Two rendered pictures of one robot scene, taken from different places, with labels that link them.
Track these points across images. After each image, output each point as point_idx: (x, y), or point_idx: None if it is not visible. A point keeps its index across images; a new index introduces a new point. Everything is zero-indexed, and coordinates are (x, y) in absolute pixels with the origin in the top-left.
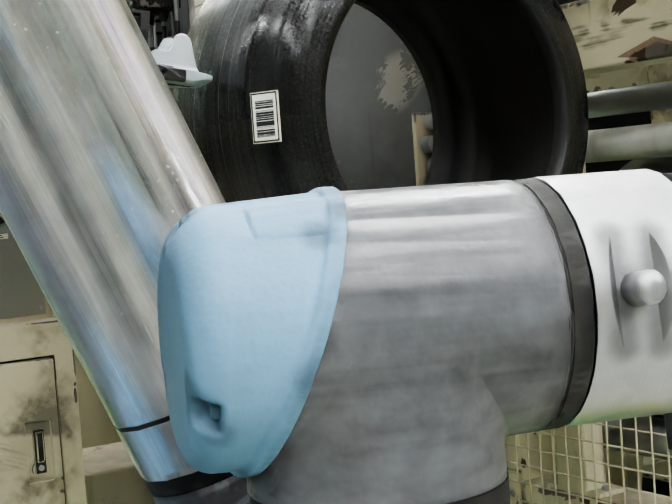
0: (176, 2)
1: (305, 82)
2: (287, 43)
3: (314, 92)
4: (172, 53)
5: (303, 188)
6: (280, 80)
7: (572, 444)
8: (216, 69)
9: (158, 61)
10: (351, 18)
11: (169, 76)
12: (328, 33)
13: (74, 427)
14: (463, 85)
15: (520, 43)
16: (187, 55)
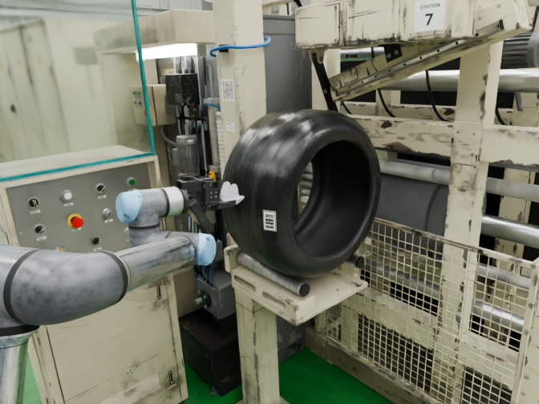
0: (200, 103)
1: (285, 205)
2: (278, 190)
3: (289, 208)
4: (230, 193)
5: (283, 245)
6: (276, 205)
7: (348, 272)
8: (245, 191)
9: (224, 198)
10: (271, 111)
11: (230, 206)
12: (294, 183)
13: (171, 280)
14: (325, 160)
15: (352, 152)
16: (236, 192)
